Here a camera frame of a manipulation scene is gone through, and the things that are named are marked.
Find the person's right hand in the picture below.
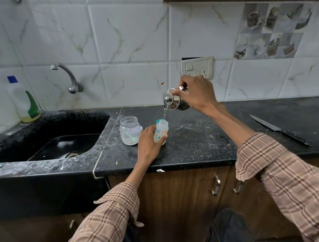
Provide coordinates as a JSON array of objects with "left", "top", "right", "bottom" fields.
[{"left": 171, "top": 74, "right": 221, "bottom": 115}]

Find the person's left hand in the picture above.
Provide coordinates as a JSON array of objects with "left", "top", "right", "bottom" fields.
[{"left": 137, "top": 125, "right": 169, "bottom": 165}]

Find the small steel kettle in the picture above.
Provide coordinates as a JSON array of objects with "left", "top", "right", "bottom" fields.
[{"left": 163, "top": 85, "right": 191, "bottom": 111}]

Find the clear baby bottle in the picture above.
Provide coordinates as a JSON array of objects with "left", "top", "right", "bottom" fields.
[{"left": 154, "top": 119, "right": 169, "bottom": 146}]

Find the person's right forearm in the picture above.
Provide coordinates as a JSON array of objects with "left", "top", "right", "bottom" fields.
[{"left": 207, "top": 101, "right": 319, "bottom": 242}]

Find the person's left forearm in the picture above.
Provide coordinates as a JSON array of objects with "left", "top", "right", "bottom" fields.
[{"left": 68, "top": 158, "right": 154, "bottom": 242}]

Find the teal measuring scoop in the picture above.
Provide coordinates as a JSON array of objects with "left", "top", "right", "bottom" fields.
[{"left": 123, "top": 132, "right": 138, "bottom": 144}]

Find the clear plastic powder jar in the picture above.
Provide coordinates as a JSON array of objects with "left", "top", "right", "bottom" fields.
[{"left": 119, "top": 116, "right": 142, "bottom": 146}]

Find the brown wooden cabinet door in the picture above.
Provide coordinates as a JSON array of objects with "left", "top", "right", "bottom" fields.
[
  {"left": 108, "top": 166, "right": 231, "bottom": 242},
  {"left": 219, "top": 157, "right": 319, "bottom": 242},
  {"left": 0, "top": 212, "right": 93, "bottom": 242}
]

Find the person's leg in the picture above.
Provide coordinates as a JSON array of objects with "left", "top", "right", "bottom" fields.
[{"left": 206, "top": 208, "right": 255, "bottom": 242}]

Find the black stone sink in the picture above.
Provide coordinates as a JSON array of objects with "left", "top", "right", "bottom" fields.
[{"left": 0, "top": 111, "right": 111, "bottom": 165}]

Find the dish soap bottle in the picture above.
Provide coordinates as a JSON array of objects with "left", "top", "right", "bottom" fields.
[{"left": 7, "top": 76, "right": 42, "bottom": 123}]

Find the white wall switch board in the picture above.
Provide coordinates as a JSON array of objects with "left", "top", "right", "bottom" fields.
[{"left": 181, "top": 56, "right": 214, "bottom": 81}]

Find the black handled kitchen knife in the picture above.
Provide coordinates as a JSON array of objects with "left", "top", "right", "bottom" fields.
[{"left": 249, "top": 114, "right": 313, "bottom": 146}]

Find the steel wall faucet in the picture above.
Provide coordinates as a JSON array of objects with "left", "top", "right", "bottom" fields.
[{"left": 51, "top": 62, "right": 84, "bottom": 94}]

